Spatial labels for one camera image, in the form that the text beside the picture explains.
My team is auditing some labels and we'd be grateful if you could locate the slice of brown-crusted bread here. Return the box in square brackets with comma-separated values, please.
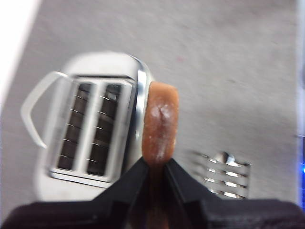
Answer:
[140, 81, 179, 229]

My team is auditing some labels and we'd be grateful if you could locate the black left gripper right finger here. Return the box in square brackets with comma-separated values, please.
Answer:
[164, 159, 305, 229]

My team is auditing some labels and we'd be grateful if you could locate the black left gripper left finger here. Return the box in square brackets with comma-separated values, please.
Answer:
[4, 158, 150, 229]

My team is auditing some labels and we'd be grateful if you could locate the stainless steel toast rack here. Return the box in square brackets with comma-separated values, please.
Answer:
[190, 150, 252, 200]

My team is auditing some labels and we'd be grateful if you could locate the cream two-slot toaster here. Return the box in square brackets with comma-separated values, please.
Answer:
[33, 51, 155, 203]

